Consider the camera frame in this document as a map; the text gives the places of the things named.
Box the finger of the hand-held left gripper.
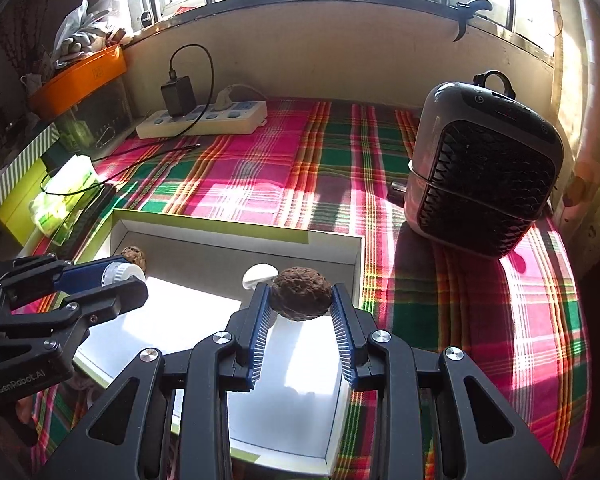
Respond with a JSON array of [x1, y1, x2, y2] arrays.
[[0, 255, 118, 313], [0, 280, 149, 352]]

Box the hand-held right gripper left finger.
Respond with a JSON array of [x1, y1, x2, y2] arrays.
[[40, 282, 276, 480]]

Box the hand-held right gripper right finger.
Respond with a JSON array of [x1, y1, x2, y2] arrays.
[[330, 282, 563, 480]]

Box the white round jar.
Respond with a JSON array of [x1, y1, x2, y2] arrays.
[[102, 260, 147, 287]]

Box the white cardboard box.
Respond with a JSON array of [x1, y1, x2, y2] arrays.
[[72, 208, 366, 477]]

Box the black ribbed bar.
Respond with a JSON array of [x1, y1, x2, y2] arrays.
[[55, 185, 118, 261]]

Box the white mushroom figurine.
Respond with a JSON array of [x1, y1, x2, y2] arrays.
[[242, 263, 278, 290]]

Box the green tissue pack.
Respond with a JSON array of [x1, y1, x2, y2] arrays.
[[29, 155, 101, 236]]

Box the green box striped lid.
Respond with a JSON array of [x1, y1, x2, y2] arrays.
[[0, 122, 63, 256]]

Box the clear glass tank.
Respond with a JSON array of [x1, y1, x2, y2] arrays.
[[55, 77, 136, 153]]

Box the plaid blanket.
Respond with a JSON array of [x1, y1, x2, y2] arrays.
[[25, 97, 593, 480]]

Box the orange plastic container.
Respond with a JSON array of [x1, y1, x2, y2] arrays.
[[30, 45, 128, 118]]

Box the black charger adapter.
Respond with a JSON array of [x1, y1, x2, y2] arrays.
[[160, 76, 197, 117]]

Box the grey black space heater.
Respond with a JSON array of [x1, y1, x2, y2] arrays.
[[404, 71, 565, 260]]

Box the white power strip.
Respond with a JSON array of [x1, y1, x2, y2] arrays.
[[136, 99, 269, 140]]

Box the white plug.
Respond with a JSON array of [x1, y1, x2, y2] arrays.
[[215, 85, 261, 111]]

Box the clear plastic bags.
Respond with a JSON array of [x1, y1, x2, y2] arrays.
[[52, 0, 131, 61]]

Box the black hook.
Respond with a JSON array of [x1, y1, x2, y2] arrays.
[[452, 0, 493, 43]]

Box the thin black cable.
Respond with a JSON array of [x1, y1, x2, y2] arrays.
[[40, 142, 202, 196]]

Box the black charger cable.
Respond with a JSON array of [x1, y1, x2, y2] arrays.
[[167, 44, 216, 136]]

